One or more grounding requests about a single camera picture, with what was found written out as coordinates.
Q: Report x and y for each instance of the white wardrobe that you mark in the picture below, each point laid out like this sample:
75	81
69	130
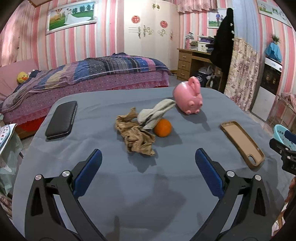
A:
151	29

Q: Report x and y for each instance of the small framed photo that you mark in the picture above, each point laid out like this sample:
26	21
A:
215	18

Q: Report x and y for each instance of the yellow duck plush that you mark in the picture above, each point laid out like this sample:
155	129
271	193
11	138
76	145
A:
22	77

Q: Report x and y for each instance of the patchwork striped blanket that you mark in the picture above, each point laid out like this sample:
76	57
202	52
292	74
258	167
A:
73	73

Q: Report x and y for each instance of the black wallet case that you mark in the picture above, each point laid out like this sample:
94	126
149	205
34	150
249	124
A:
62	120

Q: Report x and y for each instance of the light blue plastic basket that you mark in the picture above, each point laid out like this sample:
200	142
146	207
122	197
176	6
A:
279	134

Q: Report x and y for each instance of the floral curtain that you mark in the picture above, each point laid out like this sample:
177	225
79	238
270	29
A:
243	74

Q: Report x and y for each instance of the pink piggy bank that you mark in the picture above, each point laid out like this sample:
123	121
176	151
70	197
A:
188	96

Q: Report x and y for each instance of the whole orange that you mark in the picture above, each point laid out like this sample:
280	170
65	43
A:
163	128

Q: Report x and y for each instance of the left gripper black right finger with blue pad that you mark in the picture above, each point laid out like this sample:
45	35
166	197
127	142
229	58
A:
242	211

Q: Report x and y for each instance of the black hanging coat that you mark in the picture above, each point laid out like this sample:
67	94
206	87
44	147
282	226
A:
223	47

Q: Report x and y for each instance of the polka dot bag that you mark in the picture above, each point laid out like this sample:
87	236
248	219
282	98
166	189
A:
11	147

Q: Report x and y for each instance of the white black cabinet appliance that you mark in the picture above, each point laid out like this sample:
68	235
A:
268	89

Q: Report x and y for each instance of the wedding photo wall picture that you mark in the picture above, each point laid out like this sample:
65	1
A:
71	15

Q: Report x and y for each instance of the wooden desk with drawers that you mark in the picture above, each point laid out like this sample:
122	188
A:
198	64

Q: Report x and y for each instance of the grey white sock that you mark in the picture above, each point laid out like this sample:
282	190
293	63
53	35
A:
149	118

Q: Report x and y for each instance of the blue cloth with plant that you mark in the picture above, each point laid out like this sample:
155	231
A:
273	50

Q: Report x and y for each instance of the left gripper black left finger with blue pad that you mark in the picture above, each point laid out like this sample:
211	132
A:
43	220

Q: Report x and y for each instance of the brown phone case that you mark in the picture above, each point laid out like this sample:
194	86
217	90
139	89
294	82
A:
247	147

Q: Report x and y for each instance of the brown paper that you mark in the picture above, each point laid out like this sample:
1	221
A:
135	137

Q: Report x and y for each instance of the bed with purple cover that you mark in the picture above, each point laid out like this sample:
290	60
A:
30	113

